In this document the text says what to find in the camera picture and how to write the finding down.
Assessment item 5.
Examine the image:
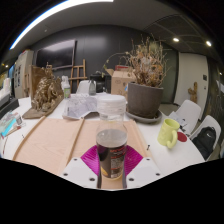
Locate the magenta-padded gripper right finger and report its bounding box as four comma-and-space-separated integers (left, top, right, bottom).
121, 144, 163, 190

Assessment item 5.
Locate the black backpack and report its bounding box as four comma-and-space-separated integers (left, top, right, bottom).
192, 125, 218, 160

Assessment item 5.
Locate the wooden easel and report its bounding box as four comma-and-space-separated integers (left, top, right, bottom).
68, 59, 88, 89

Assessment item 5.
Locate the grey plant saucer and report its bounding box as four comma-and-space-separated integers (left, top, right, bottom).
125, 109, 163, 125

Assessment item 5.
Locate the beige wooden board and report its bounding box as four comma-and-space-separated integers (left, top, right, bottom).
12, 115, 149, 190

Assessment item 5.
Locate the crumpled printed paper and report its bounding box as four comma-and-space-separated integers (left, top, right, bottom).
61, 93, 101, 120

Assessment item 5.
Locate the brown wooden figure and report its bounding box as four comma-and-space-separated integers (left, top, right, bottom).
187, 81, 199, 104

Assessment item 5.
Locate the cardboard box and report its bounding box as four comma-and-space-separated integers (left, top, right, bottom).
105, 64, 137, 101

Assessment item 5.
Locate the dried plant in grey pot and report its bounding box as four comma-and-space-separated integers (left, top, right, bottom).
103, 34, 171, 120

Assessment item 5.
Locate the yellow-green mug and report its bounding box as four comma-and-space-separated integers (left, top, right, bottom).
157, 118, 181, 150

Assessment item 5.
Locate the white bottle green label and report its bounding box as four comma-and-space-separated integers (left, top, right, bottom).
61, 75, 72, 100

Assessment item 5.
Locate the white cabinet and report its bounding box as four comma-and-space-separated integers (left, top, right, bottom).
13, 49, 35, 99

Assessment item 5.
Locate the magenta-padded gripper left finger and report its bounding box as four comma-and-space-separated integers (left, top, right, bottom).
60, 144, 103, 190

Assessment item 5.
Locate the black wall screen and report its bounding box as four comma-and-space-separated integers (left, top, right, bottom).
35, 39, 77, 70

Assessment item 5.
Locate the white shell chair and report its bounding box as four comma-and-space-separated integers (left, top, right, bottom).
189, 114, 222, 161
168, 99, 202, 136

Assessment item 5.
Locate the clear plastic drink bottle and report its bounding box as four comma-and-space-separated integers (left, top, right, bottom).
95, 94, 129, 181

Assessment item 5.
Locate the long ceiling light panel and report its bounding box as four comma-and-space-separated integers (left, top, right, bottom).
9, 0, 114, 51

